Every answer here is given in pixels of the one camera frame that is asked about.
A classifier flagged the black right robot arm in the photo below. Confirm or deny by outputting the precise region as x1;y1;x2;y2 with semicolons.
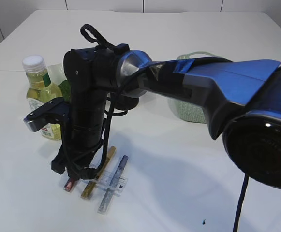
52;45;281;189

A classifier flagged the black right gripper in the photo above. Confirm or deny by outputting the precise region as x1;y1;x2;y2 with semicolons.
51;135;104;180

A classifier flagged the yellow tea bottle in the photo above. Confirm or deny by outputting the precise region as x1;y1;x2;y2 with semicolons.
22;55;64;141

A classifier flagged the gold glitter glue pen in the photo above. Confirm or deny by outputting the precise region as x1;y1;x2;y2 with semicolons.
81;146;116;200

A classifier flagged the pale green plastic basket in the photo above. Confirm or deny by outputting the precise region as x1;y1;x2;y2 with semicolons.
167;51;224;124

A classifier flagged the clear plastic ruler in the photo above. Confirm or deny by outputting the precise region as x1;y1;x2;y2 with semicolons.
91;158;129;198

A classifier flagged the black mesh pen holder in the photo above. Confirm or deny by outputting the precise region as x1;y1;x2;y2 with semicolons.
115;94;139;111

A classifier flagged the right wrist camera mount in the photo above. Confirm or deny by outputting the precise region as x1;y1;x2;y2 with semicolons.
23;97;70;132

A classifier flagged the pale green wavy plate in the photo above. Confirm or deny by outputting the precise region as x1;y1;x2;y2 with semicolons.
47;63;66;86

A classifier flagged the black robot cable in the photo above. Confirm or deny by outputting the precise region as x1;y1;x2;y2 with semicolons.
65;23;250;232

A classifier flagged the red artificial grape bunch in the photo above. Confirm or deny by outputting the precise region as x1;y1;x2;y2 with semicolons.
58;79;71;102

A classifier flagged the red glitter glue pen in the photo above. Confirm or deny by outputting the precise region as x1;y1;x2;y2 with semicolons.
63;177;79;192

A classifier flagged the silver glitter glue pen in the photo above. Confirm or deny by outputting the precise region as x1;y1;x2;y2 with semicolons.
98;155;129;214

